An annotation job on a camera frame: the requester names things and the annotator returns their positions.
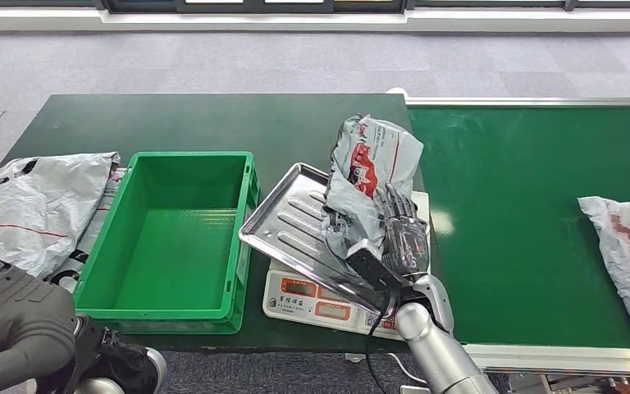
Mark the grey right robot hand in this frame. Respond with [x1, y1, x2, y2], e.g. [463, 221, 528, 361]
[374, 183, 431, 281]

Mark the steel scale tray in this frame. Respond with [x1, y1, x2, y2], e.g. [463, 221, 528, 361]
[237, 162, 420, 317]

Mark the green conveyor belt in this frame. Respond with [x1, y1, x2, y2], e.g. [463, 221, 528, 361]
[406, 106, 630, 350]

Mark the white electronic scale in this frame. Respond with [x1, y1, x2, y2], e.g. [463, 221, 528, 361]
[262, 189, 433, 341]

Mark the green plastic crate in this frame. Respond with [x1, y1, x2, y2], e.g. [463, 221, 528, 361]
[73, 151, 261, 336]

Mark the large white poly bag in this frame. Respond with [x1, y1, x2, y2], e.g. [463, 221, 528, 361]
[0, 152, 122, 280]

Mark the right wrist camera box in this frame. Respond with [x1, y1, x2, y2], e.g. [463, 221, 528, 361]
[345, 239, 411, 307]

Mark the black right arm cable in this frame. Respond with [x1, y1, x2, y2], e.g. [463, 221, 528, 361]
[363, 291, 400, 394]

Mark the white power cable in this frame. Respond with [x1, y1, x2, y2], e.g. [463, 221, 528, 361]
[384, 352, 431, 388]

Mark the aluminium conveyor frame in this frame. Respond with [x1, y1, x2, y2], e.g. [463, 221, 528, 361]
[386, 86, 630, 379]

